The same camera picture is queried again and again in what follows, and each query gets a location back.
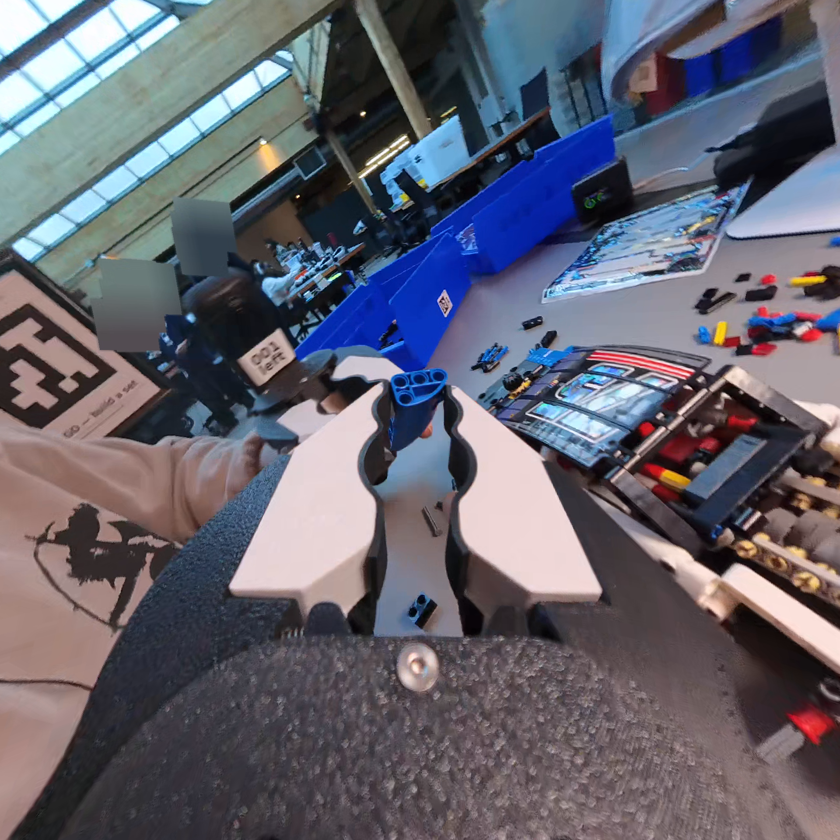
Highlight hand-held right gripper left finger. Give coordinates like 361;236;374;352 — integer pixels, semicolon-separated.
227;381;391;634

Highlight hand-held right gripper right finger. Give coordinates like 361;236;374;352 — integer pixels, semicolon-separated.
445;386;605;636

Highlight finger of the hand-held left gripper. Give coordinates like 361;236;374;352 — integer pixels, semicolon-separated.
328;354;395;411
277;397;349;455

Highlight blue lego panel piece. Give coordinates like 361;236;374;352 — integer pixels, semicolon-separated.
388;369;449;454

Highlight lego race car model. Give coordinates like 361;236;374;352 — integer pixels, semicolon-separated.
479;344;840;766

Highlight holographic sticker sheet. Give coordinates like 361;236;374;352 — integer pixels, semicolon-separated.
541;184;753;305

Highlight pile of small lego pieces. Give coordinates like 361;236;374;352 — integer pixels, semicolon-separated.
694;264;840;359

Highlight person's left forearm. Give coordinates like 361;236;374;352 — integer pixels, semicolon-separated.
0;416;290;547

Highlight lego instruction booklet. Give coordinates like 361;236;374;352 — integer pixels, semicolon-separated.
600;0;821;101

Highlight blue bin with label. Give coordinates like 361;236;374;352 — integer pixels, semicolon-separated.
295;233;475;375

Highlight framed marker sign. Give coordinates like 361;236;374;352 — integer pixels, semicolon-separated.
0;249;173;442

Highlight stack of white storage boxes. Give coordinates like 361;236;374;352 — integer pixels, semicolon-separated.
381;116;469;198

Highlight long wooden desk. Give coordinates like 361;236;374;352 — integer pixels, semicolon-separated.
453;107;553;175

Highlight person's beige hoodie torso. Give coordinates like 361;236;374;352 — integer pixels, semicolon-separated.
0;499;193;821

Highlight black device with green display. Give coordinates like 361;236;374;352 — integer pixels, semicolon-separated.
571;157;635;213

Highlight white book stand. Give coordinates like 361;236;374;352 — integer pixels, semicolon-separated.
725;143;840;241

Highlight black power adapter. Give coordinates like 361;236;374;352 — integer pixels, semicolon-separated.
705;79;836;192

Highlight coloured storage drawers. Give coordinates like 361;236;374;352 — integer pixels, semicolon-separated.
630;16;788;106

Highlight white cable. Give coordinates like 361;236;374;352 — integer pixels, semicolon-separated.
632;166;718;193

